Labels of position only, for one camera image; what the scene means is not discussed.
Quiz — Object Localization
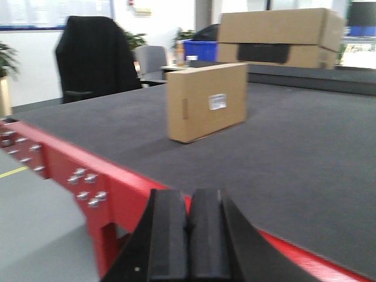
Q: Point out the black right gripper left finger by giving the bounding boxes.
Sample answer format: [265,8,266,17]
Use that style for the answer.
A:
[102,189,187,281]

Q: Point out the small brown cardboard package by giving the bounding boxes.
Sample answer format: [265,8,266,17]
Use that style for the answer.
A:
[166,63,248,143]

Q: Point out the black office chair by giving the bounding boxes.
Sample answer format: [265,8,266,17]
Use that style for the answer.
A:
[55,16,142,103]

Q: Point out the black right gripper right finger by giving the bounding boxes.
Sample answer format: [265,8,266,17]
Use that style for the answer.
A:
[189,189,318,281]

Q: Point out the blue plastic bin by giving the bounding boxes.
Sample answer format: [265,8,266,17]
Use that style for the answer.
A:
[183,39,218,61]

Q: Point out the green potted plant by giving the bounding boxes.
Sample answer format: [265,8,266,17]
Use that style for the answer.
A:
[1,41,19,78]

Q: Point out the grey office chair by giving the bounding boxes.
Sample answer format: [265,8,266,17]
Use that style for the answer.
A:
[134,45,167,86]

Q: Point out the large stacked cardboard box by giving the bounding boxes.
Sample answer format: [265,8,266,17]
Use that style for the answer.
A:
[217,8,345,69]

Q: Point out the red metal table frame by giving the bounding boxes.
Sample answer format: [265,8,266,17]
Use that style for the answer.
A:
[1,117,375,281]

